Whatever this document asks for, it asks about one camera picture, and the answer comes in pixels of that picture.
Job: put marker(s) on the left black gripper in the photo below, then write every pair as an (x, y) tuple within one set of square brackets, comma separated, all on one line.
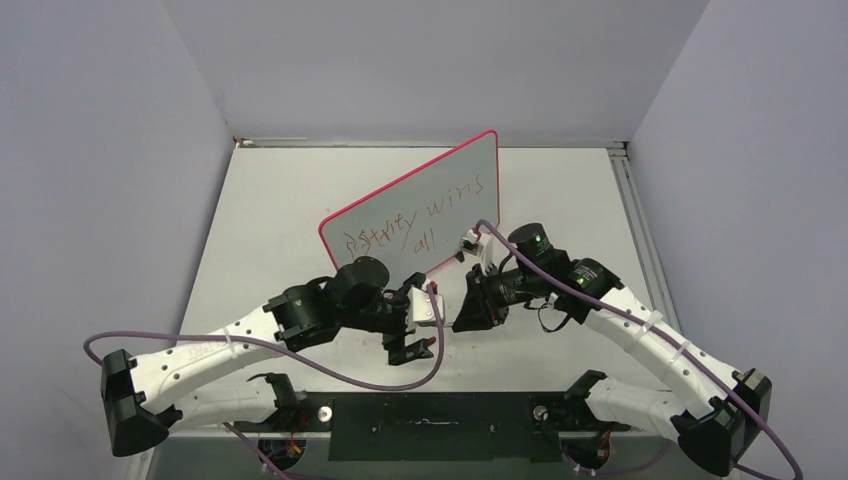
[(398, 349)]

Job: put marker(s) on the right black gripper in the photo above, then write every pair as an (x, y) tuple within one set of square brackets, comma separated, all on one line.
[(481, 309)]

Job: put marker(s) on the pink framed whiteboard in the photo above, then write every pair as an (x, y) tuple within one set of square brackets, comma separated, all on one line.
[(415, 222)]

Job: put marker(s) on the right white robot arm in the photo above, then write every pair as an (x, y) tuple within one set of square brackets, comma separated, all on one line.
[(711, 410)]

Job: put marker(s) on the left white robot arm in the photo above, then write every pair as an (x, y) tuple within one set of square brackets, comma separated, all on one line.
[(148, 396)]

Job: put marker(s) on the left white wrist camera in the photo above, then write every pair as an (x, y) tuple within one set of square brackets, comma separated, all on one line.
[(421, 312)]

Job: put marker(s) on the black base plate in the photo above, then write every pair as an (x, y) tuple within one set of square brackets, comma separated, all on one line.
[(465, 426)]

